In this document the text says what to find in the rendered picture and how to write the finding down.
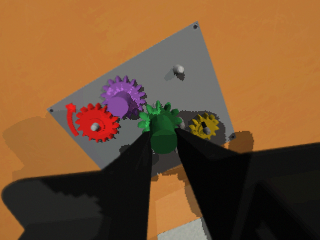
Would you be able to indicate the red gear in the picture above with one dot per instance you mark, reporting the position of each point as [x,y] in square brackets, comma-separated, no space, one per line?
[91,115]

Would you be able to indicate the purple gear with tall hub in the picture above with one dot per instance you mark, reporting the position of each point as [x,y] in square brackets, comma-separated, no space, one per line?
[122,98]

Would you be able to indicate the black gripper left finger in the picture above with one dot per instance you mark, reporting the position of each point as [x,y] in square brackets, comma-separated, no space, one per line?
[120,191]

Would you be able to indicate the green gear with tall cylindrical handle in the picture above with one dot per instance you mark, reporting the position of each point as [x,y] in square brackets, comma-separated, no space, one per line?
[161,123]

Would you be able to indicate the yellow gear with black stripe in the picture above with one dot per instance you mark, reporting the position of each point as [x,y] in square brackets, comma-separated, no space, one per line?
[201,123]

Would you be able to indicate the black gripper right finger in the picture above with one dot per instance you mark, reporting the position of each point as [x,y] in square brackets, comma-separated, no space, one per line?
[223,180]

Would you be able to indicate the red curved arrow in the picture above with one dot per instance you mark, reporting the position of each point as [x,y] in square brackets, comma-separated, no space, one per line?
[71,108]

